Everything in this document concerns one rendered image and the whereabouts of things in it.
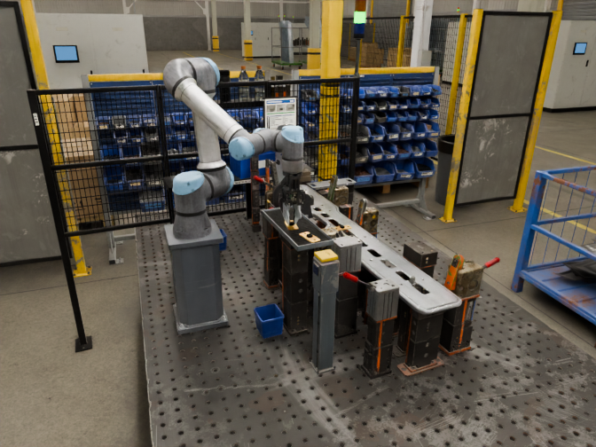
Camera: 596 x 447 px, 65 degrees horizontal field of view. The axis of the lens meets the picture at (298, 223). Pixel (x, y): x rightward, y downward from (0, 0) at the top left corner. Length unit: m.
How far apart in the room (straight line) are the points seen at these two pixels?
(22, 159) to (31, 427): 1.89
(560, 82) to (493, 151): 7.65
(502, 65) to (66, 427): 4.44
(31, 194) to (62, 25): 4.93
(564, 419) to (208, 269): 1.33
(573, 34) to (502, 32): 7.84
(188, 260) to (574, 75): 11.82
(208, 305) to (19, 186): 2.31
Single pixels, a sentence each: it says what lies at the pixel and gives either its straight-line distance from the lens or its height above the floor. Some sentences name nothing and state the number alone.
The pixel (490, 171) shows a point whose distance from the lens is 5.27.
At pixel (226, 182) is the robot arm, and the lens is 1.91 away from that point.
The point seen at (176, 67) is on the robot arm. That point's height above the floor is 1.72.
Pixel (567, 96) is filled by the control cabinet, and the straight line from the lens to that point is 12.98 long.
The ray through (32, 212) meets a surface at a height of 0.55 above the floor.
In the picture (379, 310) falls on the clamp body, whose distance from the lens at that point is 1.60.
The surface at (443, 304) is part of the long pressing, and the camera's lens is 1.66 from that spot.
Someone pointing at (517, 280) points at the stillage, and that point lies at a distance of 3.91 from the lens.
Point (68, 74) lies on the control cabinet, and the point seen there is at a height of 1.11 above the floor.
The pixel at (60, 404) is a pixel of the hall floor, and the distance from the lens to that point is 2.93.
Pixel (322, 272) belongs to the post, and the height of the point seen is 1.11.
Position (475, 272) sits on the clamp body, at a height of 1.05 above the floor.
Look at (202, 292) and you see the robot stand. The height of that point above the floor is 0.87.
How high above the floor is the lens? 1.85
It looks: 23 degrees down
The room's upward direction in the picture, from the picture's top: straight up
